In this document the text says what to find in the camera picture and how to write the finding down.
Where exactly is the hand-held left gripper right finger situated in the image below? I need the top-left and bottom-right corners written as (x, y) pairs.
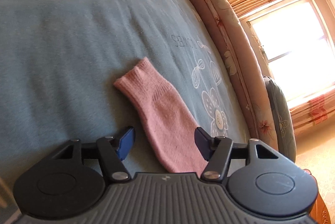
top-left (194, 127), bottom-right (280, 183)

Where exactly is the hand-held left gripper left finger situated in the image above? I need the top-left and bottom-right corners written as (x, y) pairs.
top-left (52, 127), bottom-right (135, 183)

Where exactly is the pink and cream sweater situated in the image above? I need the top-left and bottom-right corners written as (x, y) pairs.
top-left (113, 57), bottom-right (210, 173)

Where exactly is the grey-green pillow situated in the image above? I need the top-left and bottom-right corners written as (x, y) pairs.
top-left (263, 76), bottom-right (297, 164)

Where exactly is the folded floral quilt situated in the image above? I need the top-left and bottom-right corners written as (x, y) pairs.
top-left (167, 0), bottom-right (279, 155)

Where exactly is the blue floral bed sheet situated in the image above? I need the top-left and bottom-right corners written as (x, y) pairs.
top-left (0, 0), bottom-right (262, 180)

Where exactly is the wooden headboard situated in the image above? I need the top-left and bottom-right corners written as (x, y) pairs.
top-left (305, 169), bottom-right (334, 224)

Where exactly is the bright window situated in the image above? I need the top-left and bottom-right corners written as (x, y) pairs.
top-left (246, 0), bottom-right (335, 101)

